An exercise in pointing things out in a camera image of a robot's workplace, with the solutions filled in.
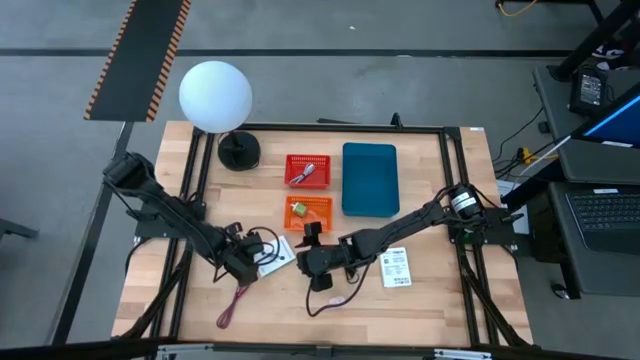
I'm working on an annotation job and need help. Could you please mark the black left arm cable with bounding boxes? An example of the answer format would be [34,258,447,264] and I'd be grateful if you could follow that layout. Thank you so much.
[247,225,296,267]

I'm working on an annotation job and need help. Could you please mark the silver metal bracket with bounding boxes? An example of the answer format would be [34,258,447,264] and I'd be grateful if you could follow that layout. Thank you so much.
[156,342,216,360]
[432,348,494,360]

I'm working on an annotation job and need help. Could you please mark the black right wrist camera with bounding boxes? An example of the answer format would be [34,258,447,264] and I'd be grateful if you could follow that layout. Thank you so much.
[298,221,324,250]

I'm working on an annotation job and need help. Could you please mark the white globe table lamp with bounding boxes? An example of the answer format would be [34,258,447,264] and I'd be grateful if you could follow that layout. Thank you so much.
[178,60,262,173]

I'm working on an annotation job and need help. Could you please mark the maroon cable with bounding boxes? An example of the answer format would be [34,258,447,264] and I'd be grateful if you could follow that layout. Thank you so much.
[215,283,250,330]

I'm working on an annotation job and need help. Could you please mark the light grey cable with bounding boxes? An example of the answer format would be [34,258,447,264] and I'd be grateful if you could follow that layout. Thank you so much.
[288,163,317,186]

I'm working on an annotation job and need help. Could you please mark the white paper sheet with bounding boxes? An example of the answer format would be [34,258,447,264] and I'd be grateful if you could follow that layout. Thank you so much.
[496,178,530,236]

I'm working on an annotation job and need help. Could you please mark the black orange striped mat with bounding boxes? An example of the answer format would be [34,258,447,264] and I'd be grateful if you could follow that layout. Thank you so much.
[83,0,193,123]

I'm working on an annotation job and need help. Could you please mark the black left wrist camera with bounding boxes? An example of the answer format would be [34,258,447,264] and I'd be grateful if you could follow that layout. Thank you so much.
[241,231,266,257]

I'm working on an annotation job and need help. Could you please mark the black chair leg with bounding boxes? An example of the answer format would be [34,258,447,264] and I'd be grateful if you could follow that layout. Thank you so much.
[0,217,40,242]

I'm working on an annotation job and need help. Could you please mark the blue screen monitor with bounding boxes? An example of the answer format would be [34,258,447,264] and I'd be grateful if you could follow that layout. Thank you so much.
[569,82,640,150]

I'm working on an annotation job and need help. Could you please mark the black power adapter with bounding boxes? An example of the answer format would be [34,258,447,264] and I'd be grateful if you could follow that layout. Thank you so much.
[568,66,610,118]

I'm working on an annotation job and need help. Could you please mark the yellow power plug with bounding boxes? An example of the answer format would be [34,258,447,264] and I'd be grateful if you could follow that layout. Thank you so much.
[516,146,560,167]

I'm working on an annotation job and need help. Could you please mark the black aluminium table frame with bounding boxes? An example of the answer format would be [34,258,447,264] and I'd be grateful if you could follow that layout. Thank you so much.
[112,122,534,360]

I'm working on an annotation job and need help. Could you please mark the person's shoe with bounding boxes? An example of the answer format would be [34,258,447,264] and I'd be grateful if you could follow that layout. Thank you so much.
[592,43,626,72]

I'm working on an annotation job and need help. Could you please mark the teal plastic bin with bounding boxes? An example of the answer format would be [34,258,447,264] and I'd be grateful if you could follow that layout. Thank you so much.
[341,141,402,219]

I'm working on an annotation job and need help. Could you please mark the red plastic basket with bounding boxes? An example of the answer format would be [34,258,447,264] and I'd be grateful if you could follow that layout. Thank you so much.
[284,153,332,191]

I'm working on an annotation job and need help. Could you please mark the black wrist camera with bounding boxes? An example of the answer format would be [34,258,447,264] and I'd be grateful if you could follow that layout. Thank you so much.
[298,221,324,250]
[241,231,266,257]

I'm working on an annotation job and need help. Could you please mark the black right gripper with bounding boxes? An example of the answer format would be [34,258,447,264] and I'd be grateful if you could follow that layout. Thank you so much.
[298,237,354,293]

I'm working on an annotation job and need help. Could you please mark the orange plastic basket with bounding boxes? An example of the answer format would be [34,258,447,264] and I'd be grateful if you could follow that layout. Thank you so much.
[283,194,335,234]

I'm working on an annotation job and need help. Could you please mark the black stand leg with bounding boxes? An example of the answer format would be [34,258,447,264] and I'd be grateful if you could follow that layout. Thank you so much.
[548,0,640,82]

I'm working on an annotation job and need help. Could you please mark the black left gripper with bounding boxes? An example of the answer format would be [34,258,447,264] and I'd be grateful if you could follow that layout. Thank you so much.
[214,232,261,287]

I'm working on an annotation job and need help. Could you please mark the green acer box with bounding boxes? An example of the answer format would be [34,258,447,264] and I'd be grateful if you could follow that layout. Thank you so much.
[256,234,298,279]

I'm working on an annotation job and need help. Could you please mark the grey side desk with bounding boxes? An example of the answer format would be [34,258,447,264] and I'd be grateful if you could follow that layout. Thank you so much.
[532,63,640,301]

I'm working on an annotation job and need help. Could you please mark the dark laptop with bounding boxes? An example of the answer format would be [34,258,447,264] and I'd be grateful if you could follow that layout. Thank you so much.
[564,185,640,257]

